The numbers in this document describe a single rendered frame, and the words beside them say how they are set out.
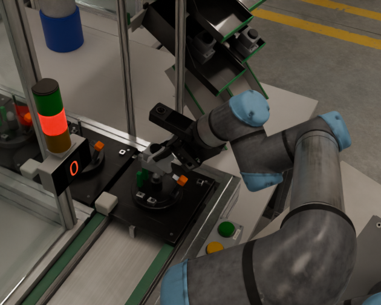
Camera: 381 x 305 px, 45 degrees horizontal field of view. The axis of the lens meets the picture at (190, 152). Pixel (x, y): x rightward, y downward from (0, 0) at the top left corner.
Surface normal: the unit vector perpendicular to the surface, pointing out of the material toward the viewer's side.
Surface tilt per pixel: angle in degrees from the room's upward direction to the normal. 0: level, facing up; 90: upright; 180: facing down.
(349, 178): 0
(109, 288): 0
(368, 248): 44
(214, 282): 35
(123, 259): 0
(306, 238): 8
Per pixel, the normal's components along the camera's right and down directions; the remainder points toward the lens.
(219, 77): 0.36, -0.44
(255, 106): 0.59, -0.30
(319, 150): 0.06, -0.89
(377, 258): -0.48, -0.18
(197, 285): -0.53, -0.48
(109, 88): 0.03, -0.70
